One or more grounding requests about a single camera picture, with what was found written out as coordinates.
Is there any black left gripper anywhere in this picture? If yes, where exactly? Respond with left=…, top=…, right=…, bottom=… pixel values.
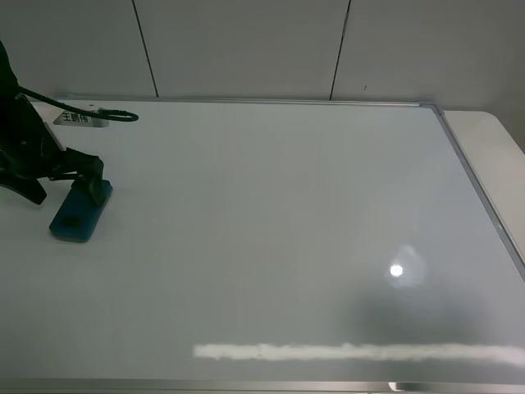
left=0, top=46, right=107, bottom=207

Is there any grey camera box with label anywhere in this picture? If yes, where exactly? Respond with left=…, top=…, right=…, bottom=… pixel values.
left=32, top=101, right=109, bottom=151

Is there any white whiteboard with aluminium frame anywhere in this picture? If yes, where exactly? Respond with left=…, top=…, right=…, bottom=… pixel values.
left=1, top=102, right=524, bottom=393

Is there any black braided cable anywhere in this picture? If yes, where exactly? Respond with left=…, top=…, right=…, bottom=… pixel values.
left=16, top=85, right=139, bottom=123

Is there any teal whiteboard eraser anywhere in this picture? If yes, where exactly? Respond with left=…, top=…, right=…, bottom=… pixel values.
left=49, top=180, right=113, bottom=243

